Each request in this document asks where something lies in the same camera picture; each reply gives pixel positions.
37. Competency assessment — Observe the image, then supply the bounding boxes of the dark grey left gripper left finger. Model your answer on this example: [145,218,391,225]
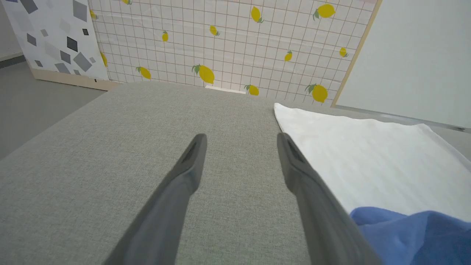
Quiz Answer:
[103,133,208,265]

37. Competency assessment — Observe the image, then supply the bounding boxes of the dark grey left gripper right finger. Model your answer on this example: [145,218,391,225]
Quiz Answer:
[276,132,383,265]

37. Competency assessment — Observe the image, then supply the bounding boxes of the white and blue child's shirt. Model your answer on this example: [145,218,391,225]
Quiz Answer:
[274,102,471,265]

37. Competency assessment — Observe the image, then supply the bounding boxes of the white rectangular box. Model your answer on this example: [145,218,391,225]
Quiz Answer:
[205,85,247,95]

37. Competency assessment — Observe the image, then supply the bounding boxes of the lemon print partition screen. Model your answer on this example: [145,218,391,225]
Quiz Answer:
[88,0,383,108]

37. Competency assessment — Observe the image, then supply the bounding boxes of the plain white partition panel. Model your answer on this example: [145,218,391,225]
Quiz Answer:
[332,0,471,130]

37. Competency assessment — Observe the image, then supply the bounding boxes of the grey geometric print panel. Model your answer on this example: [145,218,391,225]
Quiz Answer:
[1,0,121,92]

